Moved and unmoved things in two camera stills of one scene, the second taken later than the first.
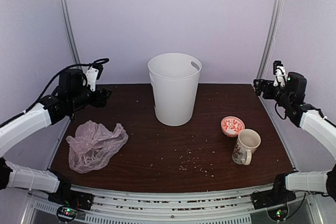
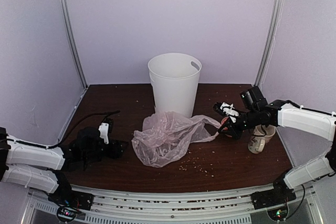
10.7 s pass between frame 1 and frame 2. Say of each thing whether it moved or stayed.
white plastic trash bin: stayed
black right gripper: moved
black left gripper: moved
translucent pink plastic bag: moved
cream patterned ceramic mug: moved
